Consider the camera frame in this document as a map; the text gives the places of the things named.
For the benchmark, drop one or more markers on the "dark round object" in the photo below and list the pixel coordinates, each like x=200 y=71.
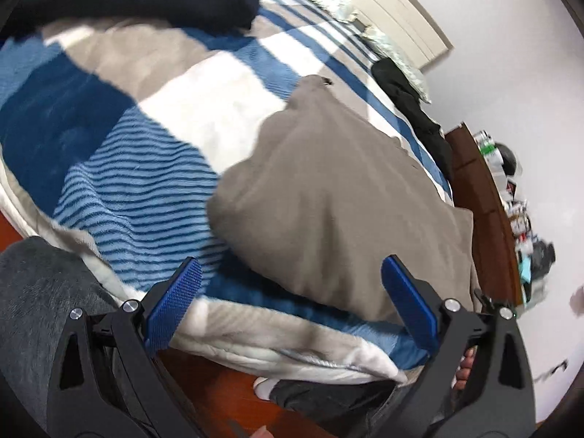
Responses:
x=510 y=159

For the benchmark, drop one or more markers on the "blue striped blanket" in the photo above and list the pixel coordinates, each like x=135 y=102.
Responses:
x=137 y=155

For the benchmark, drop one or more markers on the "white slipper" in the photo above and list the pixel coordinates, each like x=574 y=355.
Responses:
x=266 y=388

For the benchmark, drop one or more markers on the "red black packet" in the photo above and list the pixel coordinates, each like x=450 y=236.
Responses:
x=511 y=190

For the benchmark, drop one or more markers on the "person's grey pants leg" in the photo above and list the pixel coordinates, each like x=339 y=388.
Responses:
x=337 y=401
x=41 y=310

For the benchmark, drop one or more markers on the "taupe fleece garment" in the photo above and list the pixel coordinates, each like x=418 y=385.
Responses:
x=337 y=200

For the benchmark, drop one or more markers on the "black cloth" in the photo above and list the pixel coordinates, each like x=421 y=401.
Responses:
x=410 y=100

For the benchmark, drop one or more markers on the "teal packet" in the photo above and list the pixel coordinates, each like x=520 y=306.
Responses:
x=524 y=270

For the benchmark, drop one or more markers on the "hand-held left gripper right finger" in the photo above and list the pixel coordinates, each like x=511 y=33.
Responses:
x=408 y=301

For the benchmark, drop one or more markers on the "cream bed headboard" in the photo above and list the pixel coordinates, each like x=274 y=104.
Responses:
x=392 y=4

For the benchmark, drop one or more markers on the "person's right hand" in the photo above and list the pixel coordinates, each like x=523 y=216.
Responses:
x=465 y=367

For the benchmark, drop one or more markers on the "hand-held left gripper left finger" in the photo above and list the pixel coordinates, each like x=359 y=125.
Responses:
x=178 y=301

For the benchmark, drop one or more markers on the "brown wooden desk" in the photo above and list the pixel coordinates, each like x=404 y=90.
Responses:
x=479 y=200

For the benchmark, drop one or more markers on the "dark grey cloth bundle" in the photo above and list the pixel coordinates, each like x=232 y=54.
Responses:
x=542 y=260

